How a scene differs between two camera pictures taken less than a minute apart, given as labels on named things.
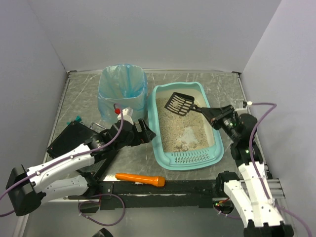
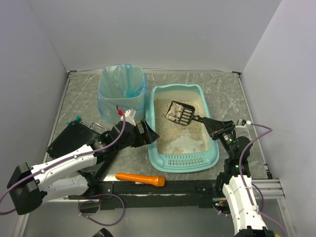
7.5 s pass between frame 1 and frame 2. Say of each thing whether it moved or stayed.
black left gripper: stayed
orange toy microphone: stayed
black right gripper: moved
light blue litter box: stayed
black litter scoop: moved
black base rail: stayed
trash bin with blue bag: stayed
